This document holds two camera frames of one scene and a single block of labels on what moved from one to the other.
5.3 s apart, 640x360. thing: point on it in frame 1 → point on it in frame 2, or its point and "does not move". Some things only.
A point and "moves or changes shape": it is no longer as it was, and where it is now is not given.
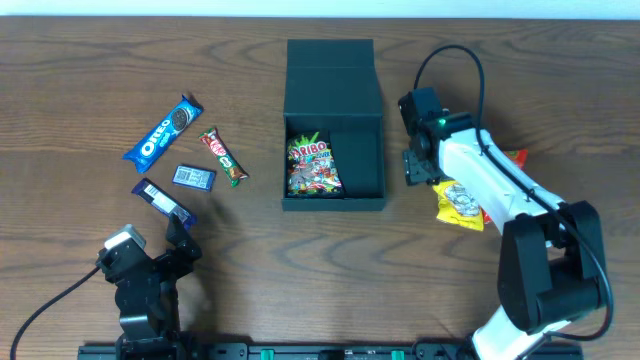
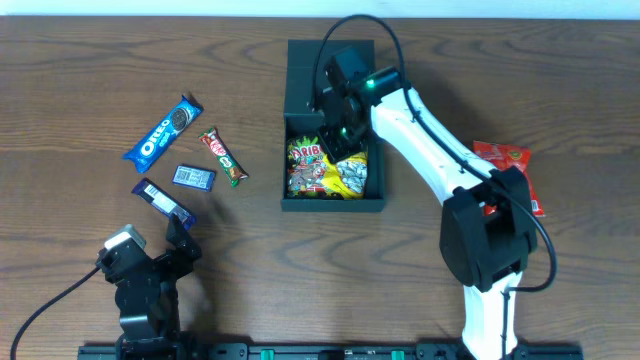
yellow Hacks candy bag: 457,205 moves or changes shape
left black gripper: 180,266 does not move
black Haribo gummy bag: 312,167 does not move
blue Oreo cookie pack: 162,133 does not move
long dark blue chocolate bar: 151,193 does not move
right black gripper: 413,168 → 338,142
